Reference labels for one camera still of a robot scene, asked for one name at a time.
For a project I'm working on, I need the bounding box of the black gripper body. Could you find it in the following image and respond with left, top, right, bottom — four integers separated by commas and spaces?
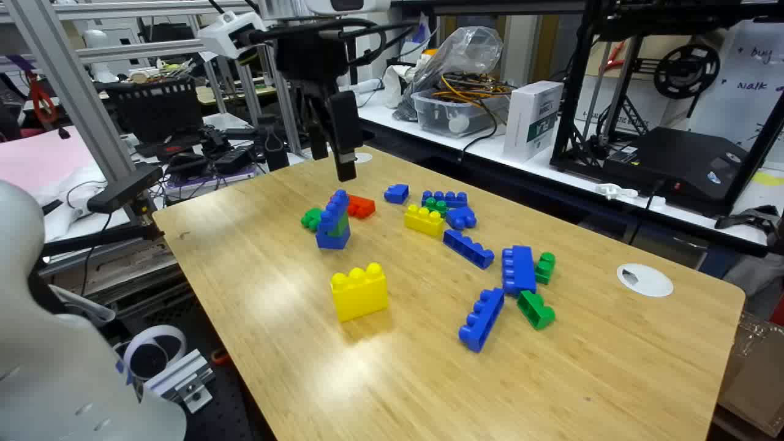
275, 27, 350, 92

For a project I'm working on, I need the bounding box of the blue and green block stack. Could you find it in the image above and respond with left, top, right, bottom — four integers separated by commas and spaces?
313, 190, 356, 252

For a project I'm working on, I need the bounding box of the red long block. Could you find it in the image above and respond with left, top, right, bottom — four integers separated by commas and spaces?
345, 194, 380, 221

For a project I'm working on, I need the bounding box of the small blue block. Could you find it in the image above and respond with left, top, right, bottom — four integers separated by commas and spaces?
382, 181, 411, 205
443, 204, 480, 234

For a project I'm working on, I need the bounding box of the clear plastic storage bin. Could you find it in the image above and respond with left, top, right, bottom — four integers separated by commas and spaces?
409, 87, 513, 141

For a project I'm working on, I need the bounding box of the small yellow block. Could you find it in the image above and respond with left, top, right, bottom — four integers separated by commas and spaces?
402, 204, 449, 240

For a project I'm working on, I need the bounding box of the long blue block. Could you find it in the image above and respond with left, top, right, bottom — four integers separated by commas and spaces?
440, 228, 498, 272
455, 288, 507, 356
418, 190, 471, 210

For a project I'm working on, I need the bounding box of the clear plastic bag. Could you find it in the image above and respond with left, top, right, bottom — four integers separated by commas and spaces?
404, 23, 507, 99

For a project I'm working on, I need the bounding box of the large yellow block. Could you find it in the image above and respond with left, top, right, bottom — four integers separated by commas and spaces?
329, 259, 393, 326

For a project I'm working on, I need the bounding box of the black equipment box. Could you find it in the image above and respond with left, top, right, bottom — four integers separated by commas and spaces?
100, 78, 206, 147

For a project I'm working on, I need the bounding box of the white carton box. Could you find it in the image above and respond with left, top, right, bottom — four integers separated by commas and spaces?
503, 78, 567, 160

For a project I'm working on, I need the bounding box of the wide blue block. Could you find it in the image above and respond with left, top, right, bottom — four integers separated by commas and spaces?
499, 242, 538, 299

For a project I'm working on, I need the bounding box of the white tape roll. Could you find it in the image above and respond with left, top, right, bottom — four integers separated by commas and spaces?
121, 323, 188, 383

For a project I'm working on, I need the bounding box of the pink sheet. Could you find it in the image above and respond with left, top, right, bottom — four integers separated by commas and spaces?
0, 126, 113, 205

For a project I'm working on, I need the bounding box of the white table grommet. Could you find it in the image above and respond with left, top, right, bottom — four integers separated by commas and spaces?
614, 263, 677, 302

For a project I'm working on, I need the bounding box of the black filament spool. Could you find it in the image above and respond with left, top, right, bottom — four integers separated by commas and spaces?
651, 40, 722, 100

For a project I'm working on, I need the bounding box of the white paper with writing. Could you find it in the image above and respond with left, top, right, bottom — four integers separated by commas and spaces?
682, 21, 784, 170

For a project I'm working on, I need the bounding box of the white workbench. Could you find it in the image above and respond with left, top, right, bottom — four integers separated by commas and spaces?
357, 100, 784, 252

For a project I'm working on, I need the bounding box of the brown cardboard box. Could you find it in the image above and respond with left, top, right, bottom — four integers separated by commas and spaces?
718, 313, 784, 438

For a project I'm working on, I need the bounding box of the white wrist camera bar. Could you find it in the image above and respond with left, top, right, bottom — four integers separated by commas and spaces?
194, 7, 273, 61

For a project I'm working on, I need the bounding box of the yellow cable coil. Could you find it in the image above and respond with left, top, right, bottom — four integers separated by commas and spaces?
429, 72, 498, 107

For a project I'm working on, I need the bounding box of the black clamp bracket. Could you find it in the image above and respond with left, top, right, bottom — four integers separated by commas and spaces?
84, 161, 166, 218

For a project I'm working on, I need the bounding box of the aluminium frame post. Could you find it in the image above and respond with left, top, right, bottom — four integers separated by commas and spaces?
8, 0, 143, 194

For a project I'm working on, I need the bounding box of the grey metal bracket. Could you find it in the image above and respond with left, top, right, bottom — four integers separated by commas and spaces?
143, 348, 219, 417

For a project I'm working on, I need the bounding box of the black frame 3D printer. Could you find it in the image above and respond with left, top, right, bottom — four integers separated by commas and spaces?
549, 0, 784, 218

